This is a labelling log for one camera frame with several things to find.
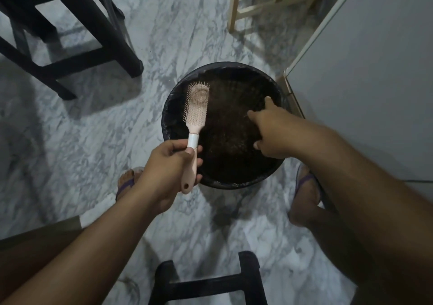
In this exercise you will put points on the purple flip-flop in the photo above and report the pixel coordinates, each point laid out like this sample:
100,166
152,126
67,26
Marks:
126,183
304,179

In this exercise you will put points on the tall black stool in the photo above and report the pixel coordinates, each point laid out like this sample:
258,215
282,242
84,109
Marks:
98,13

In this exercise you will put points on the person's left forearm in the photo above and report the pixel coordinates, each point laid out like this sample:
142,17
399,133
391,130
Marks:
84,254

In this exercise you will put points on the person's left hand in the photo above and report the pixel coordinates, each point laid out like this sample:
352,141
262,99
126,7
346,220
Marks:
165,172

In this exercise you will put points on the black waste bin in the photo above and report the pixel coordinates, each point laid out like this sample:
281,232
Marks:
236,169

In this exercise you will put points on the black plastic stool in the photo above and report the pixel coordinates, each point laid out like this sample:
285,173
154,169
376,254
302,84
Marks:
203,286

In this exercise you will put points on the white cabinet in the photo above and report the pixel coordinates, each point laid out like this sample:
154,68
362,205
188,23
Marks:
372,78

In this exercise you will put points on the pink hairbrush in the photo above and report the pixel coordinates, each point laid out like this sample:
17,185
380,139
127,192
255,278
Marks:
196,115

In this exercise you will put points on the light wooden table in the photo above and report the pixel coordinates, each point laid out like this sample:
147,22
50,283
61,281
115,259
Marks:
233,7

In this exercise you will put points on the person's right hand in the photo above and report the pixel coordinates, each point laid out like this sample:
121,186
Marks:
279,132

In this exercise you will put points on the person's right forearm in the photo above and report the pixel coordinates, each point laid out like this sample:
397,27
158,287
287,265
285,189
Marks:
372,196

